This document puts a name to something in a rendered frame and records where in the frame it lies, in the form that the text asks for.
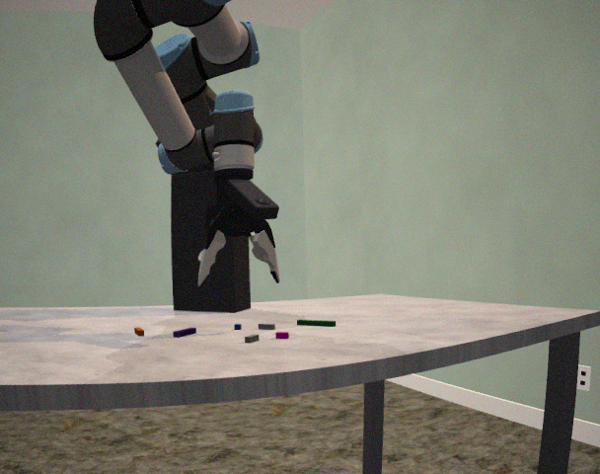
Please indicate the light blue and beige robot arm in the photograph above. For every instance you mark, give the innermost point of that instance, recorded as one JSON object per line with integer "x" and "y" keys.
{"x": 181, "y": 114}

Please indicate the green rod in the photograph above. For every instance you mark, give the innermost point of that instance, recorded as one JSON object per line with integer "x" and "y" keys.
{"x": 316, "y": 323}

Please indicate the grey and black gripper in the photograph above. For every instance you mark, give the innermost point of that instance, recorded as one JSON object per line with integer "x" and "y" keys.
{"x": 232, "y": 221}

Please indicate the purple rod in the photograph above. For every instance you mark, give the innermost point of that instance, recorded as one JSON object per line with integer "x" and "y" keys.
{"x": 184, "y": 332}

